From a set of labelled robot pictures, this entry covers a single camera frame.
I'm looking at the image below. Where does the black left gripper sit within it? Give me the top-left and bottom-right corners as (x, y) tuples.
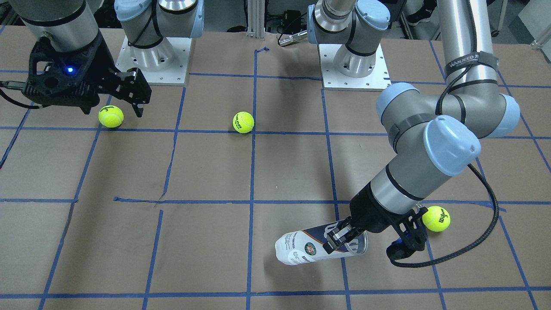
(323, 183), (427, 254)

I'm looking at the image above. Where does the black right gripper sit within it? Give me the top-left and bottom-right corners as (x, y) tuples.
(22, 33), (152, 118)

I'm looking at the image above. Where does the tennis ball can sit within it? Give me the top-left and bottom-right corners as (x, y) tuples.
(274, 221), (368, 265)

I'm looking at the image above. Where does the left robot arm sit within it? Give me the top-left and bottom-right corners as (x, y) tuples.
(323, 0), (520, 259)

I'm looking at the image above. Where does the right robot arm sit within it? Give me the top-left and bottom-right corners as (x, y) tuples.
(1, 0), (204, 118)

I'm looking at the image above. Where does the tennis ball by base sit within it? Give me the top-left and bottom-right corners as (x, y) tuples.
(98, 105), (124, 128)

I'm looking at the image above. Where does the tennis ball near left gripper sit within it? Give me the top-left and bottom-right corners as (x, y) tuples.
(422, 205), (451, 232)

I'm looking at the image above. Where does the middle tennis ball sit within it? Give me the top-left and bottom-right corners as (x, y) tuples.
(232, 111), (254, 133)

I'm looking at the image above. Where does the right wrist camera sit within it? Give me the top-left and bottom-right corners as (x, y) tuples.
(22, 44), (99, 108)

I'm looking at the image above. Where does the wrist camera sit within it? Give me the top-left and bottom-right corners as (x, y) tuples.
(22, 44), (99, 108)
(386, 214), (427, 263)

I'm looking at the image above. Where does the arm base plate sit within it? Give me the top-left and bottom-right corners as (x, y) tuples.
(115, 37), (194, 86)
(318, 44), (391, 91)

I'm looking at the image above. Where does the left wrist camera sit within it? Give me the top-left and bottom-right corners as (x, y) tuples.
(386, 214), (427, 263)

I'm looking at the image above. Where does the aluminium frame post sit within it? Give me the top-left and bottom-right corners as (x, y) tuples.
(246, 0), (266, 40)

